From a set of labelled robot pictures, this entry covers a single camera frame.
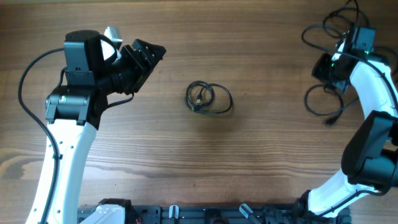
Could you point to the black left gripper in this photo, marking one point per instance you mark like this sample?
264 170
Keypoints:
140 70

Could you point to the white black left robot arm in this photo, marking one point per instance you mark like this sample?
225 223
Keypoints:
97 65

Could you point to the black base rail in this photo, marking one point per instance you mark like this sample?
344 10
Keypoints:
275 213

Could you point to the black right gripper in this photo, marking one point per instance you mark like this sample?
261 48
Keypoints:
318 70

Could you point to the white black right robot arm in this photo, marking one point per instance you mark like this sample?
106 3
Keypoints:
367 168

